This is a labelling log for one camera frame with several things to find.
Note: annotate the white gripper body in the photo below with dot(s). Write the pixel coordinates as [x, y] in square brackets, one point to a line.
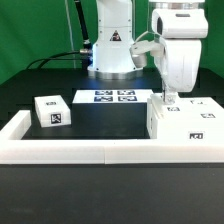
[179, 64]

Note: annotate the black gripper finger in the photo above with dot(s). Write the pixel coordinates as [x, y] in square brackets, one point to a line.
[168, 97]

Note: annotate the white cabinet door panel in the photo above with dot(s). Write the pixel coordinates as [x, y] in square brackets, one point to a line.
[201, 108]
[163, 109]

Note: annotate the white cabinet body box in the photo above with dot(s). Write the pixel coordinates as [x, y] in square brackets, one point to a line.
[181, 127]

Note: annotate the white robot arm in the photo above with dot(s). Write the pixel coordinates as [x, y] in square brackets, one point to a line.
[177, 26]

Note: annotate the white cabinet top block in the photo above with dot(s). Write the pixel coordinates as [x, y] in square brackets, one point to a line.
[52, 111]

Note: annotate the white base marker plate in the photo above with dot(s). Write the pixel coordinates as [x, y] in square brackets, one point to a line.
[112, 96]

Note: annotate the white U-shaped obstacle fence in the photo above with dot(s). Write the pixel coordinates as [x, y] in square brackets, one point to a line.
[14, 149]

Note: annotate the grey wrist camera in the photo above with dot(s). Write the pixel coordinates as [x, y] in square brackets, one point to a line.
[140, 49]

